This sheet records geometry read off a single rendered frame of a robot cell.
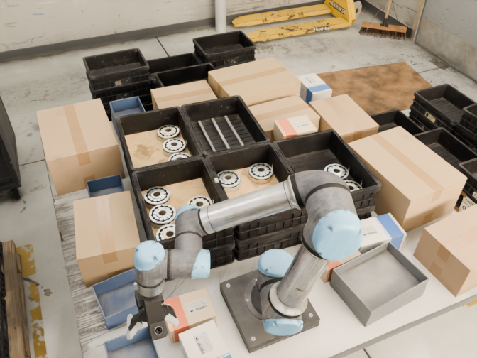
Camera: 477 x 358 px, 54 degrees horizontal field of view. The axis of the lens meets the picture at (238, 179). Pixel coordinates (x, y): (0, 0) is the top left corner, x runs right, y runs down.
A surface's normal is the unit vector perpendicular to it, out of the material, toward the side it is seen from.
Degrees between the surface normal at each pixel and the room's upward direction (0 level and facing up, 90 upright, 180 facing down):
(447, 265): 90
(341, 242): 86
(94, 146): 0
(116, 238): 0
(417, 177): 0
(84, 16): 90
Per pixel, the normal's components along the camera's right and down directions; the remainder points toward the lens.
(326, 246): 0.09, 0.62
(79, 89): 0.01, -0.74
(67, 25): 0.40, 0.62
